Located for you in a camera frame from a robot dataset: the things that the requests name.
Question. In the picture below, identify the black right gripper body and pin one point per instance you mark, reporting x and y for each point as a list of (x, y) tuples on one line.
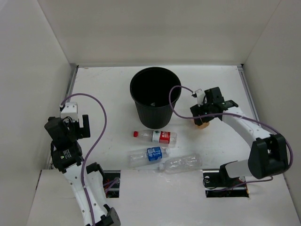
[(206, 107)]

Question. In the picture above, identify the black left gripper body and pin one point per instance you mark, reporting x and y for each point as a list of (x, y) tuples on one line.
[(78, 128)]

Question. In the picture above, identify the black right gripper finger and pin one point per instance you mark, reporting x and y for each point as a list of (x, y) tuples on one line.
[(195, 112), (208, 117)]

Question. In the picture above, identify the blue label clear bottle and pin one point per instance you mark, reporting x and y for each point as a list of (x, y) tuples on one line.
[(147, 156)]

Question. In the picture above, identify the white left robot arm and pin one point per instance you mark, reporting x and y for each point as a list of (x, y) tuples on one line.
[(86, 181)]

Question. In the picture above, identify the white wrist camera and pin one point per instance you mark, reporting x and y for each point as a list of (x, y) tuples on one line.
[(200, 96), (69, 110)]

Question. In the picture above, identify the black plastic waste bin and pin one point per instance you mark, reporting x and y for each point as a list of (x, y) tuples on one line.
[(152, 90)]

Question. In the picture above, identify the red label clear bottle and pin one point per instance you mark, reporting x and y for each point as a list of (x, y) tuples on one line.
[(162, 138)]

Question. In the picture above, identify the aluminium table rail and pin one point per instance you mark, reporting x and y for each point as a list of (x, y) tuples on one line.
[(247, 91), (69, 89)]

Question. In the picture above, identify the right aluminium table rail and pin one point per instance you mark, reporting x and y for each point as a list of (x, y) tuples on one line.
[(247, 91)]

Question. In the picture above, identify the clear unlabelled plastic bottle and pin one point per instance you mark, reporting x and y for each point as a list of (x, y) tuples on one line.
[(181, 164)]

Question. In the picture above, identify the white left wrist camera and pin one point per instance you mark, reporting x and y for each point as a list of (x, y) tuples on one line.
[(69, 110)]

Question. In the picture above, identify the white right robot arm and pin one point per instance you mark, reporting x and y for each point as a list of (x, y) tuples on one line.
[(268, 151)]

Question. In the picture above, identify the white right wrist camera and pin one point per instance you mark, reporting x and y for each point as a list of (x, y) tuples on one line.
[(200, 96)]

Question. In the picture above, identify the left aluminium table rail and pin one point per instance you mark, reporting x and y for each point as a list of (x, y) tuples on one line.
[(69, 89)]

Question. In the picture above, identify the orange juice bottle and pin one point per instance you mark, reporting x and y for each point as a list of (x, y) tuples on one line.
[(202, 126)]

